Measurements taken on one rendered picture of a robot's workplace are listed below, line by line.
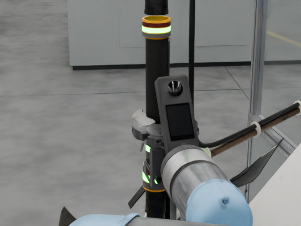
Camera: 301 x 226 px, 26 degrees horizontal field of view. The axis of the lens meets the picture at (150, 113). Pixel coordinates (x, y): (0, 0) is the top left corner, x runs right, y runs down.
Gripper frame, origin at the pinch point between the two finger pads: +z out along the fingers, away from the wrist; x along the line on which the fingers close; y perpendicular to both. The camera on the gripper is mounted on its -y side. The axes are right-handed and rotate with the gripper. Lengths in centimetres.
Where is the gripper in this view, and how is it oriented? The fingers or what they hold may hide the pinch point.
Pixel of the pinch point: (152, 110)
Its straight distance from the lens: 107.1
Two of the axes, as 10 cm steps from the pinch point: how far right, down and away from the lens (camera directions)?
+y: 0.0, 9.4, 3.4
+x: 9.7, -0.8, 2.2
